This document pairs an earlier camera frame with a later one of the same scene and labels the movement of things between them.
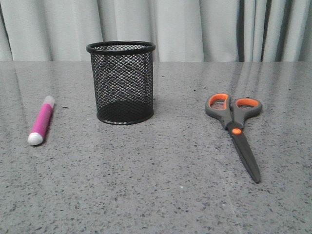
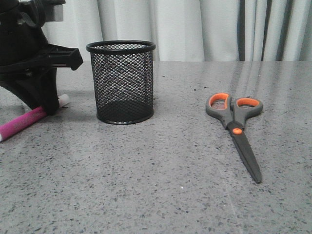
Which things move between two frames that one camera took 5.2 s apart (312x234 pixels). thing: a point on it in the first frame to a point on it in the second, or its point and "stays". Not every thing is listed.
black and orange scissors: x=233 y=115 stays
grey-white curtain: x=59 y=30 stays
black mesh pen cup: x=124 y=81 stays
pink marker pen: x=36 y=136 to x=15 y=125
